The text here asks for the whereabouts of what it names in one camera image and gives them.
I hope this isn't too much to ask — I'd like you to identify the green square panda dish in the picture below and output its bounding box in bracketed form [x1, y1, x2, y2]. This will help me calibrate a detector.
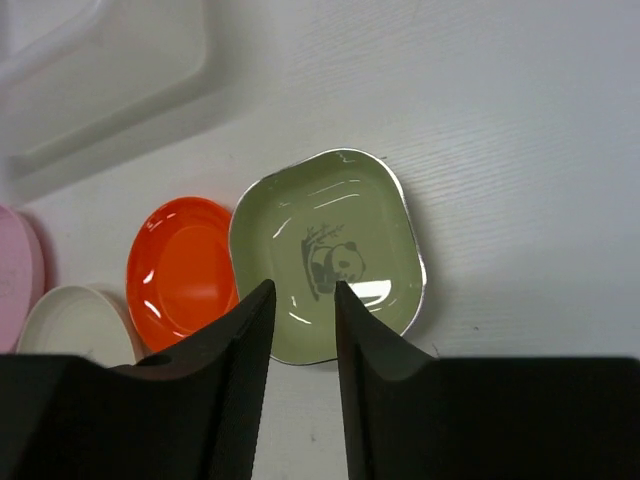
[229, 148, 427, 366]

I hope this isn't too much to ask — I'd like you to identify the pink round plate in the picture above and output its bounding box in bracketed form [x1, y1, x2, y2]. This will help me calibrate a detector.
[1, 205, 45, 354]

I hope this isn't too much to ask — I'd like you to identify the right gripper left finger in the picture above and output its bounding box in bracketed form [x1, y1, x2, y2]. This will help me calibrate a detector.
[1, 280, 276, 479]

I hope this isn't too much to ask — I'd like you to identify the translucent white plastic bin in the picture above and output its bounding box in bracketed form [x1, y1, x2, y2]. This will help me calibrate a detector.
[1, 1, 215, 183]

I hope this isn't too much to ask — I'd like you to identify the cream round bowl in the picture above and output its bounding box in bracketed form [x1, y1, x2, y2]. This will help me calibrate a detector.
[16, 285, 143, 367]

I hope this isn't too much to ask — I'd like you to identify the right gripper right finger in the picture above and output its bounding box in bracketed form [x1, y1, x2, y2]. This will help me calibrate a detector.
[334, 283, 639, 479]

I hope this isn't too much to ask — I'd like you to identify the orange round plate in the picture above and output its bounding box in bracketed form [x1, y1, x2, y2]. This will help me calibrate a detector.
[126, 197, 238, 352]

